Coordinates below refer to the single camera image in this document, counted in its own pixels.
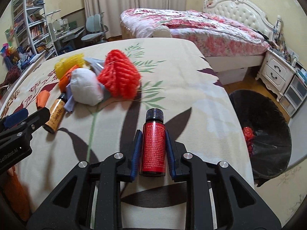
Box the small red net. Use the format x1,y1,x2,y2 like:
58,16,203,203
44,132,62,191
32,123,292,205
242,126,256,157

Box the blue-grey cloth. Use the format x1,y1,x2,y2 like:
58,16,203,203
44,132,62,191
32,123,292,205
64,57,113,113

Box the white padded headboard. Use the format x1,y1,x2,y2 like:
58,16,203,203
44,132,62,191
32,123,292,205
203,0,276,37

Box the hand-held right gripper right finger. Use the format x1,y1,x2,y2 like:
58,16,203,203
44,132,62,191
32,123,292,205
165,129,282,230

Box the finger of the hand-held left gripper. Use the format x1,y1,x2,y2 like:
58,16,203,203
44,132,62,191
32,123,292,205
0,108,29,131
10,107,51,136

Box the red label bottle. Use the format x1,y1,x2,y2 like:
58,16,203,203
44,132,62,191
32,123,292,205
139,108,166,177

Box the grey study desk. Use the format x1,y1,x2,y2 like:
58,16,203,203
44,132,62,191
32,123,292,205
49,20,85,53

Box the colourful toy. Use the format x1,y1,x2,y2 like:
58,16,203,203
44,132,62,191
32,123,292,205
0,42,15,57

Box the black trash bin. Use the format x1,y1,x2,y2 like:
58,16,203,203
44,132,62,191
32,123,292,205
228,89,293,187

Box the white bookshelf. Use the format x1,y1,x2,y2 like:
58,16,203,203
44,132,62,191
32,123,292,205
12,0,58,58

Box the white crumpled ball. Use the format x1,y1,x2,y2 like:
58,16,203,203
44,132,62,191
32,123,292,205
69,68,104,106

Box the bed with floral quilt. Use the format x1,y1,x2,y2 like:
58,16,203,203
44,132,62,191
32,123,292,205
120,8,269,58

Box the grey foil packet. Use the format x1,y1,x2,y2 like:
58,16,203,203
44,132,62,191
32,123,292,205
92,60,107,76

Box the orange wrapper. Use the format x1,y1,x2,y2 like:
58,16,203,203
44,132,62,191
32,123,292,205
36,90,51,109

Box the white bed frame rail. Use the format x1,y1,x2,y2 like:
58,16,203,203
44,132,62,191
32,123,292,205
0,54,58,113

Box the dark brown fuzzy item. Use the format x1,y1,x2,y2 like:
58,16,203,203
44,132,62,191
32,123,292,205
0,66,22,89

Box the orange packet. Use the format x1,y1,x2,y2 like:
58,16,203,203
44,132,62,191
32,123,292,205
59,65,79,93

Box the yellow foam net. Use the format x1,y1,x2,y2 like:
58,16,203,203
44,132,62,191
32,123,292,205
55,53,85,80

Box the nightstand clutter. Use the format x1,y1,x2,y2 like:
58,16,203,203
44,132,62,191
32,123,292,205
267,16,300,65

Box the desk lamp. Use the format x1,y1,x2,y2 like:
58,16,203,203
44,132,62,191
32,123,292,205
47,9,62,29

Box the blue basket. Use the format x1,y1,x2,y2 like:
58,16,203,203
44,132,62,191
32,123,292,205
3,55,22,70

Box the grey desk chair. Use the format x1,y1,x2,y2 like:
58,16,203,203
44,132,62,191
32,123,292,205
81,14,109,42

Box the plastic drawer unit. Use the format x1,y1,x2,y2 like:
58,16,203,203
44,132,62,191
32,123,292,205
279,74,307,118

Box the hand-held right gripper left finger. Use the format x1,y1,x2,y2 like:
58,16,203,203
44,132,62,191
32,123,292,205
26,129,143,230

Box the white nightstand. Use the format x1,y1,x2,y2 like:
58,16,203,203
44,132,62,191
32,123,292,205
255,48,300,102

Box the white padded footboard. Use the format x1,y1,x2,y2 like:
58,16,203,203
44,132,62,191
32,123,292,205
153,25,172,39

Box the white bed base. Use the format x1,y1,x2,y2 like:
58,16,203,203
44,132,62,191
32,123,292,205
205,53,268,85

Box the orange cloth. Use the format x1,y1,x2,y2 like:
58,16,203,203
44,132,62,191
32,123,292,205
0,170,30,222

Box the brown label bottle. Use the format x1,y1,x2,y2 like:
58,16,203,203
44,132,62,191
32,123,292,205
43,93,66,134

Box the red foam net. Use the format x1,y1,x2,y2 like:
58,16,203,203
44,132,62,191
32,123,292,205
97,49,142,99

